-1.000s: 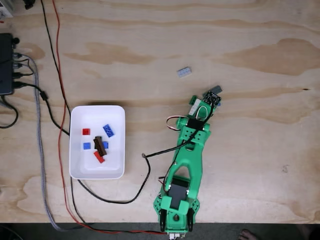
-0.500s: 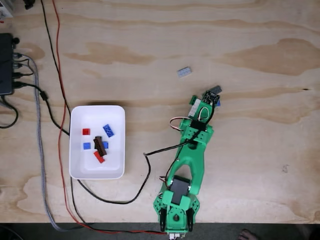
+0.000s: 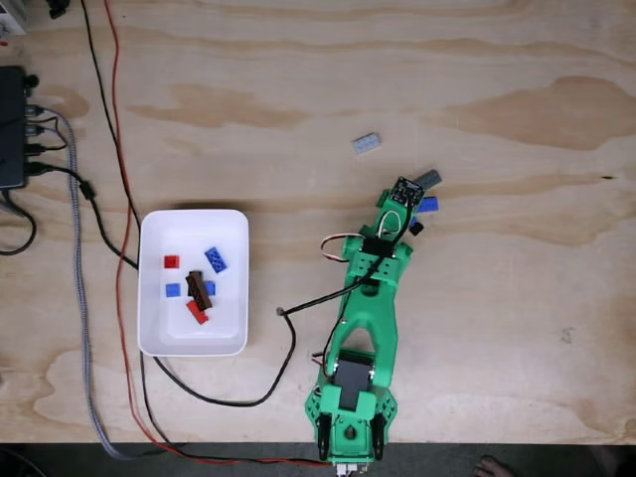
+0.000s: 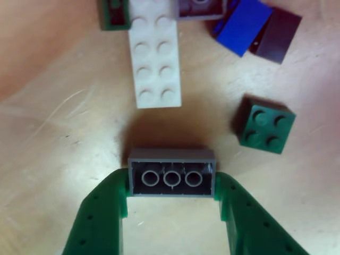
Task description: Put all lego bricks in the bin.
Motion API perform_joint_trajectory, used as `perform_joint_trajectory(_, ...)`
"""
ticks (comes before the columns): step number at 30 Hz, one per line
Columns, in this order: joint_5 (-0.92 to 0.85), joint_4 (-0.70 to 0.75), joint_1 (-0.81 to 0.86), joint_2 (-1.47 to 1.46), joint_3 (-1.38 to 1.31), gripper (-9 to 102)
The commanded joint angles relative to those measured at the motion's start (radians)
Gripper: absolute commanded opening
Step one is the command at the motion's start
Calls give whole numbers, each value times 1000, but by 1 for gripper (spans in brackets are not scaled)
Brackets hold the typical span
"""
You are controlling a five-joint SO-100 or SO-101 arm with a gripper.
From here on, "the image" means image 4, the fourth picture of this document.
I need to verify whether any grey 2x4 lego brick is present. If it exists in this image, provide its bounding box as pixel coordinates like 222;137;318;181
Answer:
127;148;218;198

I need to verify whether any green 2x2 lego brick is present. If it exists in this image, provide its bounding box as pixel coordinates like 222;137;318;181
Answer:
233;95;298;155

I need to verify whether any green 1x3 lego brick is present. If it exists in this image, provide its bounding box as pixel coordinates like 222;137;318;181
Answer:
97;0;133;32

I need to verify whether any white 2x6 lego brick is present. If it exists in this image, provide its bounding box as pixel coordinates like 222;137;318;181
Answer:
127;0;183;109

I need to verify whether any small black lego brick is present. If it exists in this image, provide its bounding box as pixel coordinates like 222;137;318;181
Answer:
248;6;303;65

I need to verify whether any blue 2x2 lego brick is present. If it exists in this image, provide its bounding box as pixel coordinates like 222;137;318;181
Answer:
211;0;274;58

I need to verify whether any grey 2x2 lego brick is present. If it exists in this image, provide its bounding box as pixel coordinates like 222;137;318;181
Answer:
174;0;228;22

